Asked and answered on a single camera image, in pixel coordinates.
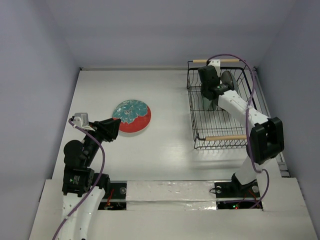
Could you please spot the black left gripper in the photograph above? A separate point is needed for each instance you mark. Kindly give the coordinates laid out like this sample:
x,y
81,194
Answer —
x,y
107,128

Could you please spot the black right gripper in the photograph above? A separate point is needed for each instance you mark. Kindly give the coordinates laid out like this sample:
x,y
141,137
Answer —
x,y
208,93

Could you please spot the grey reindeer plate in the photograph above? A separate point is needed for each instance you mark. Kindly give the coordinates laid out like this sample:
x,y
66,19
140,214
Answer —
x,y
228,79

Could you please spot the light green flower plate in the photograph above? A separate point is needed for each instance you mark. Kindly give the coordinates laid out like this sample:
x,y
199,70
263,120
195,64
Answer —
x,y
208,105

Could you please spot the red and teal floral plate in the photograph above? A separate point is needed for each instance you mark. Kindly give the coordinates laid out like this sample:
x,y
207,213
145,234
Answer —
x,y
135,116

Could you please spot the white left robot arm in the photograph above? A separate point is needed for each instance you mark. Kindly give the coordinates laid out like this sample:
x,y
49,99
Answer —
x,y
84,182

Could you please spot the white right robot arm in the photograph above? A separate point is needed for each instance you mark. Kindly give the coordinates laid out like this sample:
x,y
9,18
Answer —
x,y
264,135

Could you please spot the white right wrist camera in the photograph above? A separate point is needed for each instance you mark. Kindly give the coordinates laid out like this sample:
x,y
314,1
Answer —
x,y
216,63

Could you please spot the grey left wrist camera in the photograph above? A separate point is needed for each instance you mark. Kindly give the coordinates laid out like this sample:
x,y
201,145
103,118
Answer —
x,y
81,119

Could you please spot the black wire dish rack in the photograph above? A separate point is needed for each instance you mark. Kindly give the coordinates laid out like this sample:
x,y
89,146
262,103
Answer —
x,y
213,128

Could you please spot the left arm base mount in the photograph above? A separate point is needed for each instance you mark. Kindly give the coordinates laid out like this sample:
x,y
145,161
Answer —
x,y
115,198

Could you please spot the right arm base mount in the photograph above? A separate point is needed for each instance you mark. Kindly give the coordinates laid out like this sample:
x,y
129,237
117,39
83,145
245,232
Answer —
x,y
229,197

